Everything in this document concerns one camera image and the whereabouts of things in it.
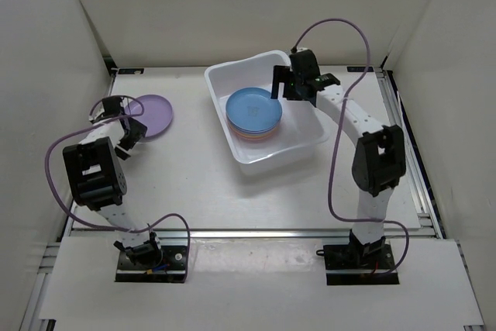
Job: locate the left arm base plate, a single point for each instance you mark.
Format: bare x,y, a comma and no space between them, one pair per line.
151,262

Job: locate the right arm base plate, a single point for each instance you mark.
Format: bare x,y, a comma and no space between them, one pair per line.
342,269

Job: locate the purple plate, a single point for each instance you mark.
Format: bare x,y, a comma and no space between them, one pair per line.
158,114
252,125

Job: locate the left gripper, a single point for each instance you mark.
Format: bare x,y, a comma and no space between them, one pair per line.
137,131

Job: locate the white plastic bin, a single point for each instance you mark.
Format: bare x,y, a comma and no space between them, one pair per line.
302,127

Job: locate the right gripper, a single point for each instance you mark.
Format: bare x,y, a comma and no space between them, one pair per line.
281,74

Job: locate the blue plate front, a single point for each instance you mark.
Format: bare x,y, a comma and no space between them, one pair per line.
253,102

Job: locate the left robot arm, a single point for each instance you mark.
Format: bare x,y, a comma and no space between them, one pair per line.
96,177

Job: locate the light blue plate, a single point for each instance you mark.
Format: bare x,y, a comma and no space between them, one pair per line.
232,125

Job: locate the pink plate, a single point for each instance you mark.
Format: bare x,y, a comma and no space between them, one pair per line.
253,142

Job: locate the cream plate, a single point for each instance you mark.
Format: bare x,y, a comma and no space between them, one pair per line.
235,129

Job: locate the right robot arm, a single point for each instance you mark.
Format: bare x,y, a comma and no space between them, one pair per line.
379,158

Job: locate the orange plate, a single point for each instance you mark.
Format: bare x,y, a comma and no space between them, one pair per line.
253,134

